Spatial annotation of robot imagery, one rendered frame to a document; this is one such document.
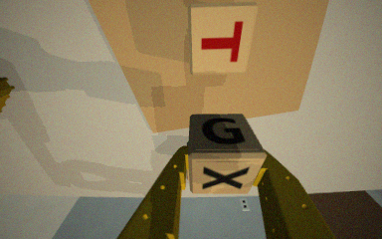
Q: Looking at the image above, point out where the tan flat mat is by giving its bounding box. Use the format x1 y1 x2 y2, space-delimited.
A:
89 0 329 133

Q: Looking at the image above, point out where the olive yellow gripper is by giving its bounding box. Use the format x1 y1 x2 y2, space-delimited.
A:
116 145 336 239

